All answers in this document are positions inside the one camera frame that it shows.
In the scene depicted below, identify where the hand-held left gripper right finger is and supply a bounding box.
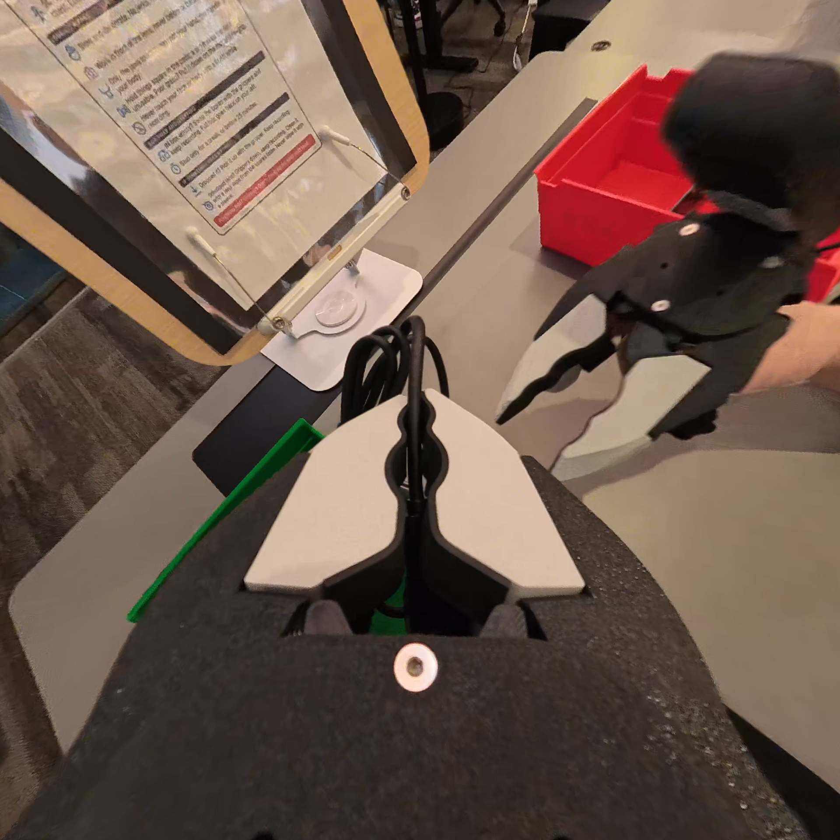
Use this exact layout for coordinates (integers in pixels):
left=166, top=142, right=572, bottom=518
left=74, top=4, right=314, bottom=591
left=420, top=387, right=587, bottom=601

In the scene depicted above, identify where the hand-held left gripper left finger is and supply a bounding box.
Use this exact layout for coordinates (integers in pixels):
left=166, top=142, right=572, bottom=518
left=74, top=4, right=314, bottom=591
left=244, top=394, right=413, bottom=599

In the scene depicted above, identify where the black usb-c cable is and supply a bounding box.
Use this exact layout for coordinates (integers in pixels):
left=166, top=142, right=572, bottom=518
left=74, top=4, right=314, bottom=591
left=340, top=315, right=452, bottom=634

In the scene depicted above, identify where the person's right forearm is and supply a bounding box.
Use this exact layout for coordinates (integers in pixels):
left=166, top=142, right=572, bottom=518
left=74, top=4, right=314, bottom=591
left=740, top=301, right=840, bottom=396

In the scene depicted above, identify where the black cabinet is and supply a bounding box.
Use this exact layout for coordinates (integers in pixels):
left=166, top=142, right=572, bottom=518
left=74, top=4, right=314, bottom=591
left=529, top=0, right=613, bottom=61

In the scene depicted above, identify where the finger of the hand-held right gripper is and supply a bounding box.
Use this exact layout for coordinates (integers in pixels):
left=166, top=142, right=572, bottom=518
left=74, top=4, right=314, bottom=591
left=495, top=294, right=621, bottom=425
left=550, top=353, right=714, bottom=483

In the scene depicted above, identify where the black desk mat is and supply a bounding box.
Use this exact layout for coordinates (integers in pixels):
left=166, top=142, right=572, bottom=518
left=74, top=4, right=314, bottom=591
left=192, top=373, right=343, bottom=497

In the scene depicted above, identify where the clear instruction sign stand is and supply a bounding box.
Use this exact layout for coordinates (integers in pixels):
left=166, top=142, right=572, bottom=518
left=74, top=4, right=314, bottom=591
left=0, top=0, right=424, bottom=393

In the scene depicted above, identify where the black desk leg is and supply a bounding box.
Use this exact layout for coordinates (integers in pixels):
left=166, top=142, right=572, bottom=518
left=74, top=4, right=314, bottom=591
left=397, top=0, right=481, bottom=74

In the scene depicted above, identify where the green plastic tray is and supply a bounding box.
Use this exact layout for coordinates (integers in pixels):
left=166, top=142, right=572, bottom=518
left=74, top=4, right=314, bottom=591
left=126, top=419, right=408, bottom=636

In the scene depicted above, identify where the black round stand base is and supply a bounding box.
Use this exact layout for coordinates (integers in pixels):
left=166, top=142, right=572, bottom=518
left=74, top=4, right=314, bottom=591
left=420, top=91, right=469, bottom=153

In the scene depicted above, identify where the red plastic bin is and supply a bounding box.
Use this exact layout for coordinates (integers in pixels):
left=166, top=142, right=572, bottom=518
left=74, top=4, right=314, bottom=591
left=535, top=63, right=840, bottom=306

